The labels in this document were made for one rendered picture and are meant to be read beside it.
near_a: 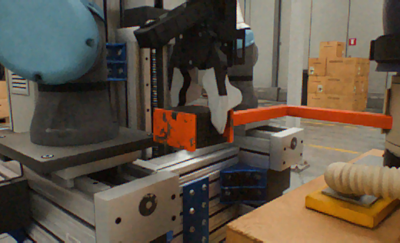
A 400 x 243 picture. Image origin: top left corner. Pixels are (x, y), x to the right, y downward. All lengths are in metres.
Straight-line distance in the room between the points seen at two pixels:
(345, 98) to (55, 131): 7.25
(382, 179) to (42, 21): 0.44
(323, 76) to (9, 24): 7.47
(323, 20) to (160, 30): 10.35
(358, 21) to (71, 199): 10.11
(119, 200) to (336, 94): 7.31
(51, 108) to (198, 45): 0.26
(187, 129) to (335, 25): 10.20
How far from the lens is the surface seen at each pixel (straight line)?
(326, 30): 10.63
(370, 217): 0.50
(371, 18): 10.32
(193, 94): 0.52
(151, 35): 0.40
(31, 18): 0.41
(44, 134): 0.56
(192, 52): 0.46
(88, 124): 0.55
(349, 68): 7.54
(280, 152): 0.82
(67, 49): 0.41
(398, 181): 0.46
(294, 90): 3.72
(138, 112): 0.76
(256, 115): 0.57
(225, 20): 0.49
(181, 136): 0.43
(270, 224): 0.48
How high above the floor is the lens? 1.16
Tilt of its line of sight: 9 degrees down
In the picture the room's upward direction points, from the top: straight up
